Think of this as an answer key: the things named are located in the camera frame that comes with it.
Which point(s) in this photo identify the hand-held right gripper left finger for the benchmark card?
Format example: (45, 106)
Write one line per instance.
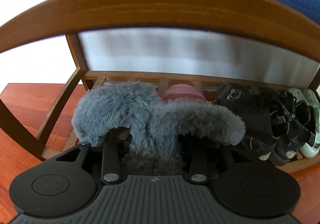
(110, 159)

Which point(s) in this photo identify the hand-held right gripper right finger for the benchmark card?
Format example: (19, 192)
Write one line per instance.
(198, 161)

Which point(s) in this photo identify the pink boot with grey fur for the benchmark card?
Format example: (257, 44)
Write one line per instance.
(112, 106)
(195, 119)

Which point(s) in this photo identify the pale green clog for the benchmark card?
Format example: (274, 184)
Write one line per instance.
(310, 96)

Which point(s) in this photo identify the brown wooden shoe rack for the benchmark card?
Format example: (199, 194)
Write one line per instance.
(160, 7)

